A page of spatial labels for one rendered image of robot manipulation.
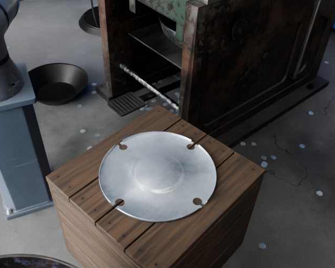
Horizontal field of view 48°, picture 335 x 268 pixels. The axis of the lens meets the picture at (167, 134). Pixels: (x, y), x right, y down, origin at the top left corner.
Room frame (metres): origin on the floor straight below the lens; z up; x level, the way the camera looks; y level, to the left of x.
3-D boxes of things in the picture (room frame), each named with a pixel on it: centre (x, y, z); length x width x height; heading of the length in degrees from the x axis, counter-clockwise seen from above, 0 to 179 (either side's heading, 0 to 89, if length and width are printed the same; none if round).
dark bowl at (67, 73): (1.38, 0.52, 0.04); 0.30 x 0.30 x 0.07
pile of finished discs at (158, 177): (0.61, 0.02, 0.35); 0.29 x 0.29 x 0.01
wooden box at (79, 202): (0.61, 0.02, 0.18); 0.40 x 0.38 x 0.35; 139
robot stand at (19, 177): (0.81, 0.47, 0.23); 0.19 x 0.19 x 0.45; 26
